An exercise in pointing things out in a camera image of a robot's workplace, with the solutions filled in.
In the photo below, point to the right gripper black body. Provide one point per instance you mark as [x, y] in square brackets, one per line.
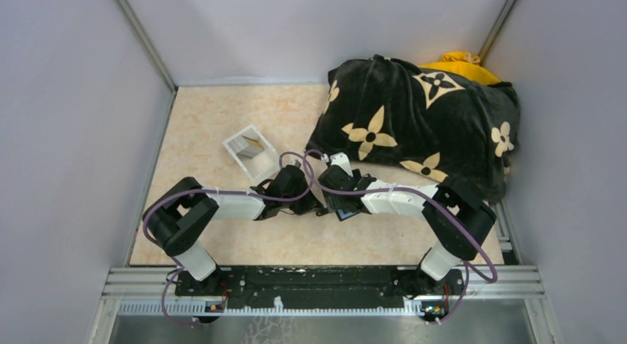
[331, 200]

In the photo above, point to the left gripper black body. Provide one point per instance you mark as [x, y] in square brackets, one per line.
[300, 206]

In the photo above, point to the white plastic card tray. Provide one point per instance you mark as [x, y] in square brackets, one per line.
[264, 165]

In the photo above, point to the black leather card holder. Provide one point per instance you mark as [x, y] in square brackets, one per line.
[343, 214]

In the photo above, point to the black floral plush blanket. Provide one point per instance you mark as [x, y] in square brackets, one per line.
[435, 123]

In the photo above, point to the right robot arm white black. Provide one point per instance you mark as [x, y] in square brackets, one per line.
[459, 219]

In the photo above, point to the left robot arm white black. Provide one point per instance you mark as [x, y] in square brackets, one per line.
[178, 218]

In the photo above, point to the grey cards in tray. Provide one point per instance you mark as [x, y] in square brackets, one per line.
[246, 147]

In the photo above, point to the yellow cloth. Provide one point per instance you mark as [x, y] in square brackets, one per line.
[465, 64]

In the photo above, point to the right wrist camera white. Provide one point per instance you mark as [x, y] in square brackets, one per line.
[341, 160]

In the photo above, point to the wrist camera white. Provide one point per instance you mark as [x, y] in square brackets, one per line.
[295, 164]
[341, 160]

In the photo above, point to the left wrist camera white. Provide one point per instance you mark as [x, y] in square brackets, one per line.
[295, 164]

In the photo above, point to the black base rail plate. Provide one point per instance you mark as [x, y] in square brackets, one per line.
[310, 287]

